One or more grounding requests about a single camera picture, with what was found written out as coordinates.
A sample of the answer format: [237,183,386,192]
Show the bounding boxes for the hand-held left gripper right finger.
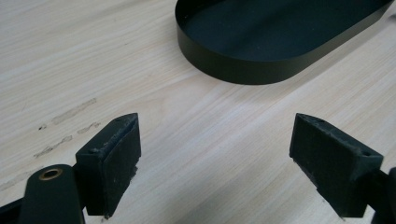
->
[289,112,385,218]

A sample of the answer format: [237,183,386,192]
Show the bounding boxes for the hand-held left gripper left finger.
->
[75,112,142,218]

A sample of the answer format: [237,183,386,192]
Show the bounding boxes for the black oval metal tray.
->
[175,0,395,86]

